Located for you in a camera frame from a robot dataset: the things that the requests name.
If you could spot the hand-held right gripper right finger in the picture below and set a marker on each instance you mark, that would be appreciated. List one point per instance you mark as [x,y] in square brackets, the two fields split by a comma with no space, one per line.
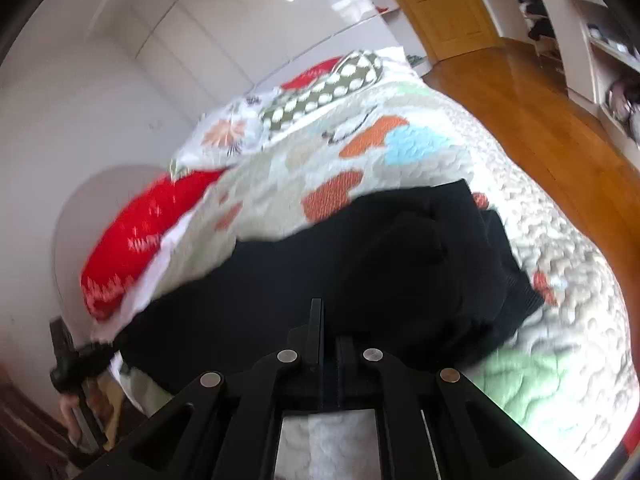
[345,372]

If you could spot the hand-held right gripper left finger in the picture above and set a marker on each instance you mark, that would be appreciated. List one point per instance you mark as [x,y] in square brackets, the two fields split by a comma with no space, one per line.
[315,355]

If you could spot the black pants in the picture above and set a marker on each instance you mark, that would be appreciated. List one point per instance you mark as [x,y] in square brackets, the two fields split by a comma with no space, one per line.
[350,270]

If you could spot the person's left hand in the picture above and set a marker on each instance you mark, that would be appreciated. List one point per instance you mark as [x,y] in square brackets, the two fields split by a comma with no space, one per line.
[70,415]

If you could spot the white fleece blanket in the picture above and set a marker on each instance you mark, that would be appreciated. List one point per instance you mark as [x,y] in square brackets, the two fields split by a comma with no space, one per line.
[150,287]

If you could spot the white round headboard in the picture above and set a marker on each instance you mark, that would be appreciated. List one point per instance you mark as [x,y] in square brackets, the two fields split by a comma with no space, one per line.
[80,220]

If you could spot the long red pillow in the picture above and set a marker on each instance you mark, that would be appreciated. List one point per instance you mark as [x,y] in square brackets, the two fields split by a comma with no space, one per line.
[150,230]

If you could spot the heart patterned quilted bedspread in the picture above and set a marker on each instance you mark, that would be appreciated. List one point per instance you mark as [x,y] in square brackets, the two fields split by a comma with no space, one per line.
[550,350]

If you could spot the white floral pillow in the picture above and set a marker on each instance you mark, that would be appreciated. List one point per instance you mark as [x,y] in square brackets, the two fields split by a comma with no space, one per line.
[225,135]

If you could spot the green white spotted bolster pillow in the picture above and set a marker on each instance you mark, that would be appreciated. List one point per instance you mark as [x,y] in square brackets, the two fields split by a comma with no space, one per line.
[320,92]

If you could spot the glossy white wardrobe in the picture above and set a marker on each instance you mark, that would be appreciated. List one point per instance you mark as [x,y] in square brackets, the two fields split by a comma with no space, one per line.
[225,25]

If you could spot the wooden door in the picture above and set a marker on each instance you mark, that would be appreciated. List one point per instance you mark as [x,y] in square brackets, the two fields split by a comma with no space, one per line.
[440,5]

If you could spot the grey soft toy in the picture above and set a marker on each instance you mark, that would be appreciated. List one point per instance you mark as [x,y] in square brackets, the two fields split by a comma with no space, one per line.
[621,97]

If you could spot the white shelf unit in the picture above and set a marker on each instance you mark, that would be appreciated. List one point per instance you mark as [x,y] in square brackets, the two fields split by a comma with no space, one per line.
[570,50]

